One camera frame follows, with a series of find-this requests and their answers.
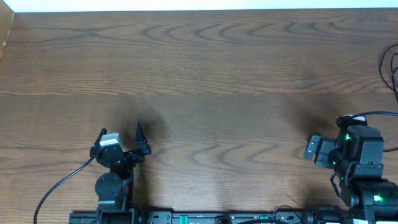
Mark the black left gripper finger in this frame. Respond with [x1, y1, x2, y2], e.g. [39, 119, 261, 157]
[90, 128, 107, 157]
[134, 122, 152, 155]

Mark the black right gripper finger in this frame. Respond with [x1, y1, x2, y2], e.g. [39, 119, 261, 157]
[303, 144, 318, 160]
[307, 133, 322, 147]

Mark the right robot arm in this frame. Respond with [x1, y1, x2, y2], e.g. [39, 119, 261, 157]
[303, 124, 397, 223]

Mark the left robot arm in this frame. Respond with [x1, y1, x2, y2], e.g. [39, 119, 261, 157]
[90, 123, 151, 224]

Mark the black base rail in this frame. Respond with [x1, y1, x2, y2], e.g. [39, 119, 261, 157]
[68, 211, 345, 224]

